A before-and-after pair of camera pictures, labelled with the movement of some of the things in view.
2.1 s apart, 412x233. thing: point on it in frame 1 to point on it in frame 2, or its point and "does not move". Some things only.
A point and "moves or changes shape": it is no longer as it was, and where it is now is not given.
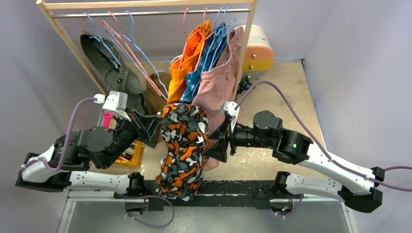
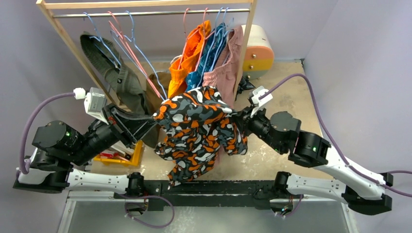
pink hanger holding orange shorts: (186, 35) does not move
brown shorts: (157, 87) does not move
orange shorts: (182, 66) does not move
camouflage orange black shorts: (185, 133) moves or changes shape
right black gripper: (230, 138) to (245, 116)
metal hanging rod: (66, 16) does not move
